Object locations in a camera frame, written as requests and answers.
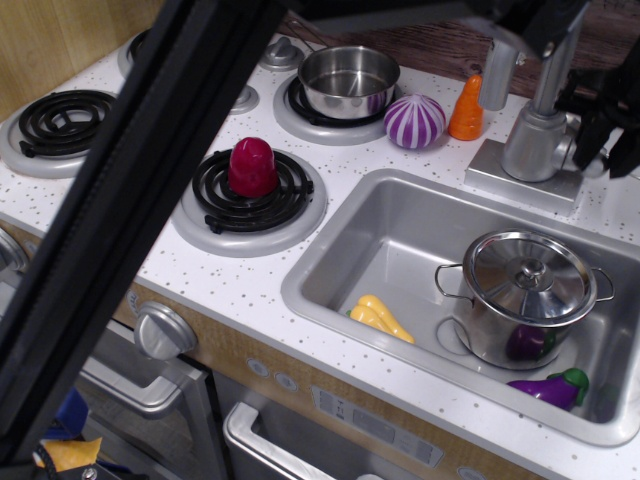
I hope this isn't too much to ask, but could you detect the front right stove burner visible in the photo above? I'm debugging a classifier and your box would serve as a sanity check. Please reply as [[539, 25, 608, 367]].
[[171, 150, 327, 258]]

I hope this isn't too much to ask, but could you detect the back right stove burner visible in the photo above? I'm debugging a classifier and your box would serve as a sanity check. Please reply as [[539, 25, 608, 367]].
[[273, 75, 386, 146]]

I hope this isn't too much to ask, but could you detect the purple toy eggplant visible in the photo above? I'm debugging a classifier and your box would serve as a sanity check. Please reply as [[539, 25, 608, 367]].
[[507, 368, 590, 411]]

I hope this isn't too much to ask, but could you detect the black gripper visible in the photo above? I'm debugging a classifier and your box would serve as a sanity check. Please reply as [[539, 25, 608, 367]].
[[557, 49, 639, 178]]

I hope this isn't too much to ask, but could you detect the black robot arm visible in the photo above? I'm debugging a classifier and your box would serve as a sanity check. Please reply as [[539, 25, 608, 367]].
[[1, 1, 542, 470]]

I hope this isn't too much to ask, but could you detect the steel pot with lid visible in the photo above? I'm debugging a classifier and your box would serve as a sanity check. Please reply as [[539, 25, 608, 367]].
[[434, 230, 616, 370]]

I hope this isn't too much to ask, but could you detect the small steel saucepan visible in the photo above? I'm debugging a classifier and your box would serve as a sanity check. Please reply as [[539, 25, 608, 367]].
[[297, 45, 400, 120]]

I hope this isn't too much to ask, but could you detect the yellow cloth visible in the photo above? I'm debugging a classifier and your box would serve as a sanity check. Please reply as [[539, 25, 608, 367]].
[[33, 437, 103, 473]]

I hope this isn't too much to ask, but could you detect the grey stove knob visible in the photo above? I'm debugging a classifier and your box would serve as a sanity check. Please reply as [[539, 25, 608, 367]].
[[259, 37, 304, 72], [230, 85, 260, 115]]

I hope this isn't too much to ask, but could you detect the silver left oven dial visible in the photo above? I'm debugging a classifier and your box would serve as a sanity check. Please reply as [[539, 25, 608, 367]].
[[0, 229, 29, 271]]

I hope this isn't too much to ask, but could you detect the grey back stove knob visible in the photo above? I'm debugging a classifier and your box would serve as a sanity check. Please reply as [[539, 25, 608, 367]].
[[259, 37, 304, 72]]

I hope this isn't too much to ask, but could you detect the silver oven door handle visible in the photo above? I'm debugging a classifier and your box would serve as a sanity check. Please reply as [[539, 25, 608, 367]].
[[80, 357, 182, 420]]

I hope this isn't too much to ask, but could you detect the stove burner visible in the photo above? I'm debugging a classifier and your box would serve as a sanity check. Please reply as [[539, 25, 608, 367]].
[[171, 150, 327, 258], [273, 75, 386, 146], [117, 30, 148, 78], [1, 89, 116, 179]]

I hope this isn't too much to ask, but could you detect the silver dishwasher door handle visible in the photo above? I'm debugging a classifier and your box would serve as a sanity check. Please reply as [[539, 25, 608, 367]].
[[223, 402, 331, 479]]

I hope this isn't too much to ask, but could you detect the orange toy carrot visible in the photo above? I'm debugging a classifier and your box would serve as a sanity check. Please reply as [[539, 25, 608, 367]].
[[448, 75, 484, 141]]

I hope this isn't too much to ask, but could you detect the red toy pepper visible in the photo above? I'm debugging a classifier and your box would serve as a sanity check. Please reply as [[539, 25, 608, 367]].
[[228, 137, 279, 198]]

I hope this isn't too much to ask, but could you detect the silver oven dial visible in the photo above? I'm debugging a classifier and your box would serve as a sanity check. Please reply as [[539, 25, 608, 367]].
[[0, 229, 29, 271], [134, 301, 198, 361]]

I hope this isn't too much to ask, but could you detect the grey toy sink basin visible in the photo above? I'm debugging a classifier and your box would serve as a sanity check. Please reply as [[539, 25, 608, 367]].
[[282, 169, 639, 447]]

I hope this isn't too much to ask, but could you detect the back left stove burner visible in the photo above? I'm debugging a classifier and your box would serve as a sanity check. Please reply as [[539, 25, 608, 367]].
[[117, 30, 148, 78]]

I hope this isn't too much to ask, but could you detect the grey middle stove knob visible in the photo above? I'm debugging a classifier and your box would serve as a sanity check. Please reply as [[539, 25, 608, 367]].
[[230, 85, 260, 115]]

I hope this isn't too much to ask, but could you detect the silver toy faucet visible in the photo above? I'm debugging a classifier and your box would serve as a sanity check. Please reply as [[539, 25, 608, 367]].
[[464, 6, 587, 216]]

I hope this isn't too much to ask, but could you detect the front left stove burner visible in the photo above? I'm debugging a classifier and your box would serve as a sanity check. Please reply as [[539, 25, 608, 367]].
[[1, 89, 116, 179]]

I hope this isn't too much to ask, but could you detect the purple striped toy onion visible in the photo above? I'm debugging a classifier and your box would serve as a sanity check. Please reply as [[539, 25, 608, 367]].
[[384, 94, 446, 150]]

